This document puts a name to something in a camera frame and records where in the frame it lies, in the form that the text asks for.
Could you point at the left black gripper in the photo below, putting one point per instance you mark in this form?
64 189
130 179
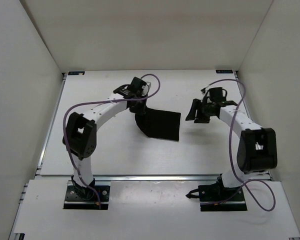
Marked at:
140 110

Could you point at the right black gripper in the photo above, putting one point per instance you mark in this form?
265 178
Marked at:
196 106

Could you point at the black skirt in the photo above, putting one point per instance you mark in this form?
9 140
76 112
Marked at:
159 124

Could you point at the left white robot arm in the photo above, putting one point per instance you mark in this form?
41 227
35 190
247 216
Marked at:
80 131

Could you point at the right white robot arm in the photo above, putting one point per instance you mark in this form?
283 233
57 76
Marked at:
257 148

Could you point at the right blue label sticker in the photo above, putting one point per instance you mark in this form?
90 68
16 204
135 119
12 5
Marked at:
224 71

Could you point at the blue label sticker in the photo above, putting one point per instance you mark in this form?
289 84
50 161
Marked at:
76 73
224 71

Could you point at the left blue label sticker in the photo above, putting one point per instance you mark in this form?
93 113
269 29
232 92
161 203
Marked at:
76 73

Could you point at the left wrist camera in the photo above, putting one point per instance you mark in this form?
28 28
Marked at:
139 86

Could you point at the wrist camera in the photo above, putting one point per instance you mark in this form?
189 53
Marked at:
215 94
139 86

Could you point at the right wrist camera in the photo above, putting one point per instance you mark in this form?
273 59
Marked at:
215 94

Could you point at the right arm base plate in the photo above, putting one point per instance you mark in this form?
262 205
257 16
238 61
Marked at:
214 198

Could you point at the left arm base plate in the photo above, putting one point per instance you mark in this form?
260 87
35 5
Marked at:
74 200

